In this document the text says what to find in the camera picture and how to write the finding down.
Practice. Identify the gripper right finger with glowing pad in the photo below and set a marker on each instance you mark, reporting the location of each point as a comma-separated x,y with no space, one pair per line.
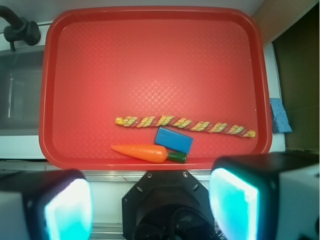
272,196

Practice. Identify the blue sponge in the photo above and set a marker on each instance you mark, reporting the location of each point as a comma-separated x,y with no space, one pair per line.
280,122

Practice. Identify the blue rectangular block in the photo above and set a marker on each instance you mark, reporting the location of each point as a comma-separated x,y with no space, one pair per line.
173,140

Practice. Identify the black faucet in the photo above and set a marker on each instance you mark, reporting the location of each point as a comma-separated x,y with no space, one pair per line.
19,29

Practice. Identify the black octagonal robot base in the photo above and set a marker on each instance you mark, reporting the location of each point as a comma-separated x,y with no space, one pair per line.
168,205

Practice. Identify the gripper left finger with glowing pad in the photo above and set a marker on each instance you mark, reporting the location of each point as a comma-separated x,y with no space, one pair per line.
46,205

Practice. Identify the orange toy carrot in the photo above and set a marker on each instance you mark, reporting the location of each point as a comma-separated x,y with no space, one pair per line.
149,152

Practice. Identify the grey sink basin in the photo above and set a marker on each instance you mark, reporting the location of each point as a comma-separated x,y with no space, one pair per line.
20,92

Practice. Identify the red plastic tray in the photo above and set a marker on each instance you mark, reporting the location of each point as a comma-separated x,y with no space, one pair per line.
199,63

